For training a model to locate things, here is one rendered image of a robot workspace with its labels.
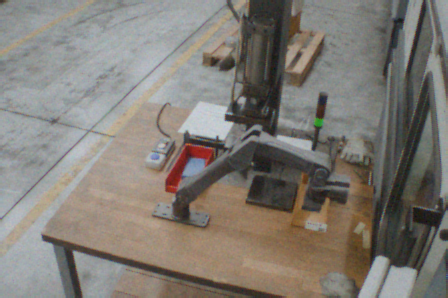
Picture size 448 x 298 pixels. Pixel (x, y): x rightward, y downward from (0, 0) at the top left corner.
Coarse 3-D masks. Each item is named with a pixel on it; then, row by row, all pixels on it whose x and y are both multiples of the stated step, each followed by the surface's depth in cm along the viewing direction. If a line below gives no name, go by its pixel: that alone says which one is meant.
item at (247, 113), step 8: (272, 88) 203; (248, 96) 193; (232, 104) 196; (240, 104) 196; (248, 104) 188; (256, 104) 188; (264, 104) 188; (232, 112) 190; (240, 112) 190; (248, 112) 186; (256, 112) 185; (264, 112) 189; (272, 112) 192; (224, 120) 192; (232, 120) 191; (240, 120) 190; (248, 120) 189; (256, 120) 188; (264, 120) 187; (272, 120) 192
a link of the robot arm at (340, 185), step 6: (318, 174) 149; (324, 174) 149; (330, 174) 154; (336, 174) 154; (318, 180) 150; (324, 180) 150; (330, 180) 152; (336, 180) 152; (342, 180) 152; (348, 180) 152; (336, 186) 153; (342, 186) 152; (348, 186) 152; (330, 192) 153; (336, 192) 153; (342, 192) 152; (342, 198) 154
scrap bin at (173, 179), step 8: (184, 152) 202; (192, 152) 205; (200, 152) 204; (208, 152) 203; (176, 160) 193; (184, 160) 203; (208, 160) 195; (176, 168) 194; (168, 176) 186; (176, 176) 194; (168, 184) 188; (176, 184) 190
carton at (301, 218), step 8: (304, 176) 193; (304, 184) 194; (304, 192) 190; (296, 200) 176; (328, 200) 177; (296, 208) 182; (296, 216) 179; (304, 216) 179; (312, 216) 179; (320, 216) 179; (296, 224) 175; (304, 224) 174; (312, 224) 173; (320, 224) 172
